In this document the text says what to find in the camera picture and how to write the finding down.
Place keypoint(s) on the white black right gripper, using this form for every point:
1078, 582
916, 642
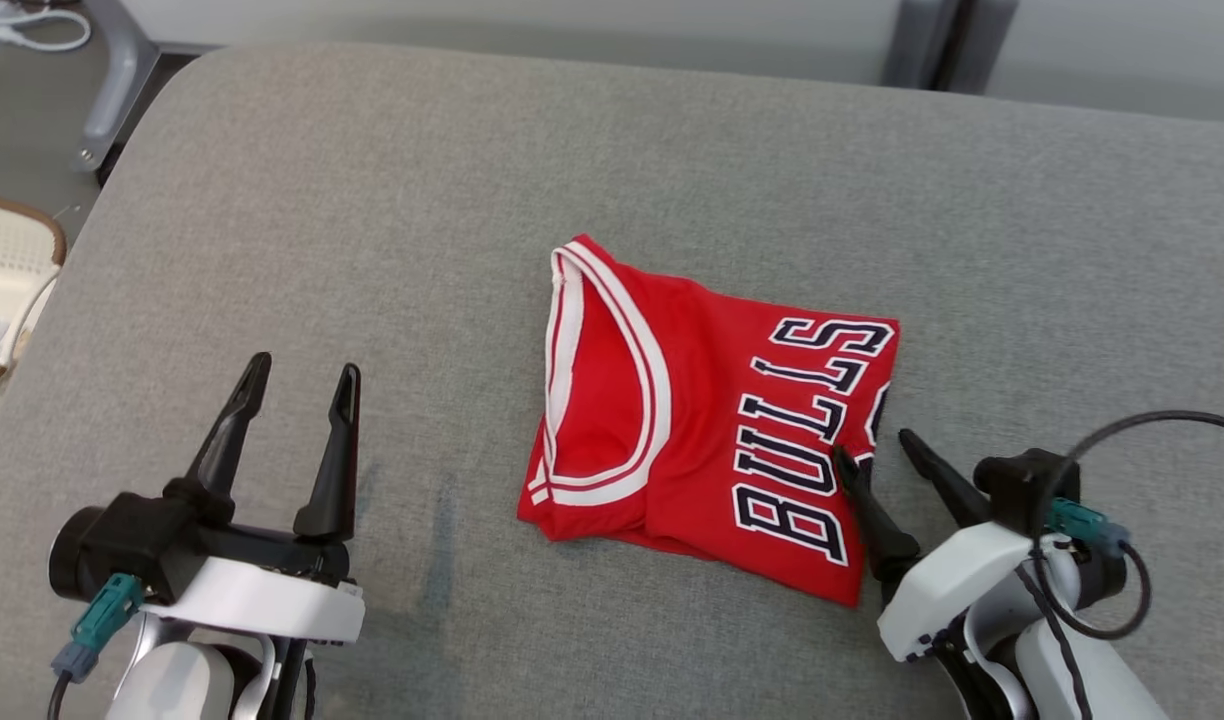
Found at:
952, 590

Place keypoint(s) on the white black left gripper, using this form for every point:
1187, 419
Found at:
272, 600

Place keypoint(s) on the red Bulls basketball jersey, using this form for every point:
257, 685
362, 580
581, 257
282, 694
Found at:
692, 400

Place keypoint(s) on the white laundry basket brown rim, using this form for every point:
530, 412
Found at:
12, 250

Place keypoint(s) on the grey metal table leg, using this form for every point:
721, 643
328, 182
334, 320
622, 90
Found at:
122, 70

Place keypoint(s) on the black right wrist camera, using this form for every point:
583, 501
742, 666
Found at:
1022, 485

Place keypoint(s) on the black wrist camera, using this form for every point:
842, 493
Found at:
112, 550
1022, 485

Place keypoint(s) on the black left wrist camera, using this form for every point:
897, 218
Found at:
112, 550

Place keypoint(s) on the grey metal frame post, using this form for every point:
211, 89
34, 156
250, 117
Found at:
912, 40
984, 45

